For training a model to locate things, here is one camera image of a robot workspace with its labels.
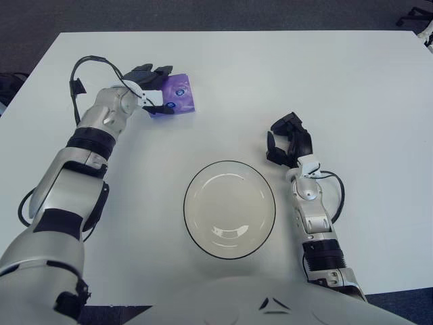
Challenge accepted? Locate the grey robot torso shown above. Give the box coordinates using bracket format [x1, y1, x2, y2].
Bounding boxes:
[148, 274, 433, 325]

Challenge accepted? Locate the purple tissue paper pack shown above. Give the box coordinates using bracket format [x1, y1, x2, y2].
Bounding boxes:
[148, 72, 197, 120]

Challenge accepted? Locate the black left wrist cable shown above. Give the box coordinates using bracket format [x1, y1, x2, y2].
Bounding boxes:
[69, 56, 145, 128]

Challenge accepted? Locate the black bag on floor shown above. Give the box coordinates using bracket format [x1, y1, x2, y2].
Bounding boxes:
[0, 72, 30, 104]

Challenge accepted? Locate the person leg white sock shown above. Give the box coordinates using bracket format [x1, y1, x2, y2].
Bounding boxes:
[417, 28, 433, 47]

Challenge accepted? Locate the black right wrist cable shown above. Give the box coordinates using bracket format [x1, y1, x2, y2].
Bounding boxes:
[319, 170, 346, 224]

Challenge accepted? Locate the black left elbow cable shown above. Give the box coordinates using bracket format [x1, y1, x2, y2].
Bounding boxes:
[18, 185, 39, 228]

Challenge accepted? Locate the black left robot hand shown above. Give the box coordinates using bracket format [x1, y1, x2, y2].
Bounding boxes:
[123, 64, 177, 116]

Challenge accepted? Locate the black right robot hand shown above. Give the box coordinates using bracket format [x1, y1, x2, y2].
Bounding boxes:
[265, 110, 314, 168]

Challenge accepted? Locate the black office chair base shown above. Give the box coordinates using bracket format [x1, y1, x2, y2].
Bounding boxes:
[396, 6, 433, 27]

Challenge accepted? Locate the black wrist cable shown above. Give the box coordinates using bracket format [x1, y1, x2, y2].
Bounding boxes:
[69, 56, 145, 128]
[319, 170, 346, 224]

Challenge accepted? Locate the white plate black rim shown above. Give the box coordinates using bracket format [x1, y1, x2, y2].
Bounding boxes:
[183, 160, 277, 261]

